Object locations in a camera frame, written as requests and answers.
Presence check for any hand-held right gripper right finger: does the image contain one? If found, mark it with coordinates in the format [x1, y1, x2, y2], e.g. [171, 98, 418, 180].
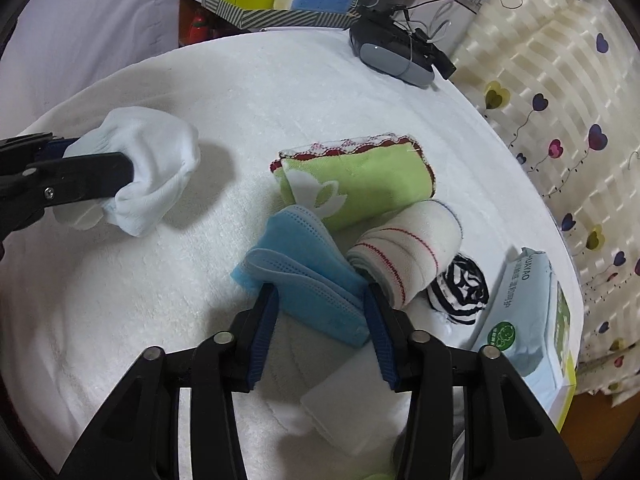
[363, 282, 583, 480]

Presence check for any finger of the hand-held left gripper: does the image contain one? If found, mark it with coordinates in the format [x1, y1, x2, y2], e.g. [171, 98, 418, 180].
[0, 132, 81, 162]
[0, 152, 137, 233]

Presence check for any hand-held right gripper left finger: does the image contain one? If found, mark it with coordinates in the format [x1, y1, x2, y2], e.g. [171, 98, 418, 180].
[60, 282, 281, 480]

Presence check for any blue face mask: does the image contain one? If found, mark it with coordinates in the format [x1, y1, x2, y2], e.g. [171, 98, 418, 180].
[230, 204, 372, 349]

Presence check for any black white striped sock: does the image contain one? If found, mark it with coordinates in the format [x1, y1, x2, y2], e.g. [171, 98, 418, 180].
[424, 254, 492, 327]

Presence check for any red striped white towel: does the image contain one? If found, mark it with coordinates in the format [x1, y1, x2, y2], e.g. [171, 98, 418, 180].
[346, 199, 467, 309]

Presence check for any green towel with red trim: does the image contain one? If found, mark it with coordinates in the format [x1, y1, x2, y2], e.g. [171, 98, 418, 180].
[270, 132, 437, 232]

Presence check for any wet wipes pack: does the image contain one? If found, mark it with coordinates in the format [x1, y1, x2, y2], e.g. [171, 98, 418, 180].
[471, 246, 574, 392]

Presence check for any red bottle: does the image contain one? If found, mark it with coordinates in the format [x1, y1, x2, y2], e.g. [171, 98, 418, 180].
[189, 9, 209, 44]

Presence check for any striped cardboard tray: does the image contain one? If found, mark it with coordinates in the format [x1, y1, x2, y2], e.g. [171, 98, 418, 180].
[201, 0, 362, 32]

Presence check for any heart print curtain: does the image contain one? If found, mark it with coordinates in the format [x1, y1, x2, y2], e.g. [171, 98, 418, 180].
[446, 0, 640, 397]

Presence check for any grey VR headset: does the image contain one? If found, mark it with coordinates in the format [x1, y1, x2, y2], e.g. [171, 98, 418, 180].
[348, 7, 459, 89]

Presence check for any black cable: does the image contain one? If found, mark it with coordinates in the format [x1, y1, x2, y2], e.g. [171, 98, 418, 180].
[395, 0, 503, 28]

